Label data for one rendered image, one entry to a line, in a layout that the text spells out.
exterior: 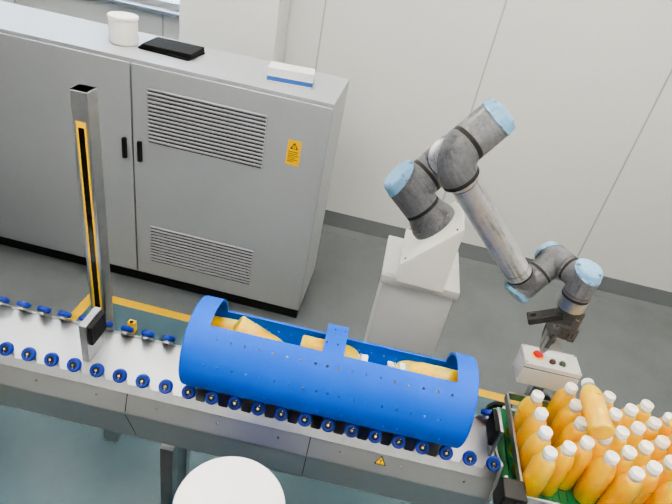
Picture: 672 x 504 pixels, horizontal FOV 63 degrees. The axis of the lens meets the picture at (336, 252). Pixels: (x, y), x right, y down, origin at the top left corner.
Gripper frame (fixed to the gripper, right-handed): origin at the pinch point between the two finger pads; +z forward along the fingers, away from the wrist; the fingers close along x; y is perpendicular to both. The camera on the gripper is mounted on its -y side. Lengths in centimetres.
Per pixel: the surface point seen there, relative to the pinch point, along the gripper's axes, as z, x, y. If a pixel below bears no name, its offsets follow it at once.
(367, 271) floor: 113, 188, -57
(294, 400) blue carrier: 5, -43, -79
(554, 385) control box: 10.3, -5.3, 8.1
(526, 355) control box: 3.0, -1.4, -4.2
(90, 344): 13, -33, -148
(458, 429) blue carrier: 1, -43, -31
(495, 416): 8.3, -28.0, -16.3
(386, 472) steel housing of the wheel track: 28, -43, -46
